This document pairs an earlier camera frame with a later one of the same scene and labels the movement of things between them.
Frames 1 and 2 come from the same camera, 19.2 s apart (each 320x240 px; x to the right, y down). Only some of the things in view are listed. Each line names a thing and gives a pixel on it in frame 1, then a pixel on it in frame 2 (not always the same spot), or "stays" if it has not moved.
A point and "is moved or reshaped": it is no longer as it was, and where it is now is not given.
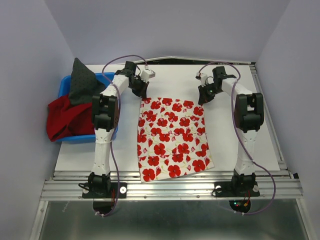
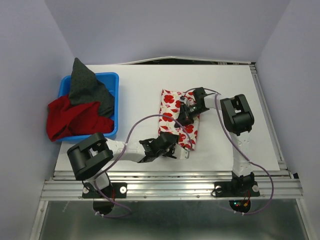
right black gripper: x=203 y=97 → x=184 y=116
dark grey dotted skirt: x=84 y=84 stays
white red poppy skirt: x=172 y=139 is moved or reshaped
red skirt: x=64 y=120 stays
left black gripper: x=142 y=92 → x=170 y=152
